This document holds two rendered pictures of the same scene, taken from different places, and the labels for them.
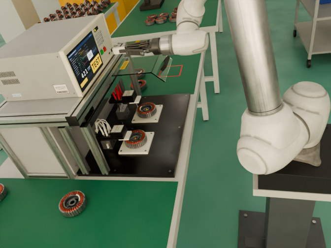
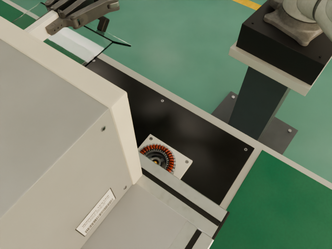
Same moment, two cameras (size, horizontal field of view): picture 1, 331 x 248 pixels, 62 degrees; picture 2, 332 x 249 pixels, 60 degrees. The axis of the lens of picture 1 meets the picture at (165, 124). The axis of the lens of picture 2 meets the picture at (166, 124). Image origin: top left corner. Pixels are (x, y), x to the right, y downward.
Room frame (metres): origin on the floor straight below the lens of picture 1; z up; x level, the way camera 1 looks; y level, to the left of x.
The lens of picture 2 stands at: (0.96, 0.45, 1.53)
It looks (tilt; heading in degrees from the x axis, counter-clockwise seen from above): 59 degrees down; 287
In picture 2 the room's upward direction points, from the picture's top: straight up
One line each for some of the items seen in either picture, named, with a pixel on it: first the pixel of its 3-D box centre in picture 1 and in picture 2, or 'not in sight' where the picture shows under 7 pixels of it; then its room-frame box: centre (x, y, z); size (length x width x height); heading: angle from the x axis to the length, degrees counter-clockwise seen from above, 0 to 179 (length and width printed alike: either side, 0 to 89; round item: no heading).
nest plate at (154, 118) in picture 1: (147, 113); not in sight; (1.31, 0.09, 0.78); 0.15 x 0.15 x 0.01; 72
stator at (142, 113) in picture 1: (146, 109); not in sight; (1.31, 0.09, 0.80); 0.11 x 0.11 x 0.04
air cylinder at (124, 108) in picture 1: (122, 111); not in sight; (1.35, 0.22, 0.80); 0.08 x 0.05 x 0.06; 162
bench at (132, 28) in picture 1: (179, 33); not in sight; (3.51, -0.43, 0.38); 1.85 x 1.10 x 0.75; 162
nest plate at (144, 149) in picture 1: (136, 142); (155, 167); (1.08, 0.16, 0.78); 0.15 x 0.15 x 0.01; 72
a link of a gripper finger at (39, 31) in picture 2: (119, 50); (44, 29); (1.28, 0.13, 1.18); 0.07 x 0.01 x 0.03; 72
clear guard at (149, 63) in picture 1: (138, 67); (45, 56); (1.36, 0.07, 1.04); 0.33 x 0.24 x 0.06; 72
